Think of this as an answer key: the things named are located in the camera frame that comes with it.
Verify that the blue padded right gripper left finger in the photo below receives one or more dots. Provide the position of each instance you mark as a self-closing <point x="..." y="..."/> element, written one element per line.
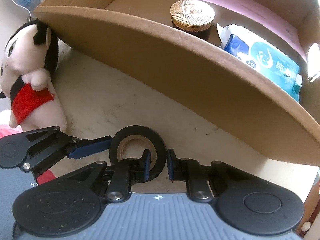
<point x="121" y="176"/>

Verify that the blue wet wipes pack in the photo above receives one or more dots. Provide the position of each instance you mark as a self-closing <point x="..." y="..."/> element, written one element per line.
<point x="262" y="56"/>

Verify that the plush doll with red bib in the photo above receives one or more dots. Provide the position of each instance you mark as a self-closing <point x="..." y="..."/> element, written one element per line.
<point x="30" y="59"/>

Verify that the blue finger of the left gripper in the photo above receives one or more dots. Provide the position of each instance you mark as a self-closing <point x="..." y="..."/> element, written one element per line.
<point x="78" y="149"/>

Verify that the black electrical tape roll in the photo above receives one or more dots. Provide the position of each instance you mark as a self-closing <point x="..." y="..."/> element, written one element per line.
<point x="131" y="141"/>

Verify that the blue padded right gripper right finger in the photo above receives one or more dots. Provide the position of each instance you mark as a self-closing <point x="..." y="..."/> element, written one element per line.
<point x="193" y="174"/>

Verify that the brown cardboard box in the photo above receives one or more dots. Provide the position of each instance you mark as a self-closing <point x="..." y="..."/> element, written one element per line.
<point x="136" y="37"/>

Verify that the pink paper sheet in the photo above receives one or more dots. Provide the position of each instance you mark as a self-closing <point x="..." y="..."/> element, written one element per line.
<point x="265" y="17"/>

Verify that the black jar with gold lid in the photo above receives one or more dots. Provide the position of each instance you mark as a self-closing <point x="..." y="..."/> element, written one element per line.
<point x="194" y="17"/>

